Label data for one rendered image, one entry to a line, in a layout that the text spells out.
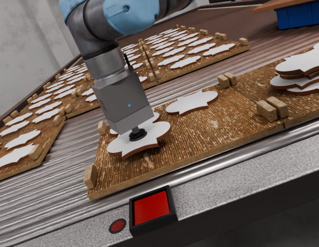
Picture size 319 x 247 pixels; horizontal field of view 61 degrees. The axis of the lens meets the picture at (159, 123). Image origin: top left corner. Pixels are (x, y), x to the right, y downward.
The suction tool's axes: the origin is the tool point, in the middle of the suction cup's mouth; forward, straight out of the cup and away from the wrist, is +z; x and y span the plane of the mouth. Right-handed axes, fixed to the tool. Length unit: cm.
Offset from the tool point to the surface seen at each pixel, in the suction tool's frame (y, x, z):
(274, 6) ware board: -88, -33, -7
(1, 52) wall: 25, -534, -46
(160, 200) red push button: 5.8, 17.1, 3.4
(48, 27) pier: -64, -482, -56
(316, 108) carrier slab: -28.6, 22.2, 2.7
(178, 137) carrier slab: -7.6, 3.2, 2.6
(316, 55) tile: -43.1, 13.7, -2.3
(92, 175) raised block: 12.6, 1.2, 0.6
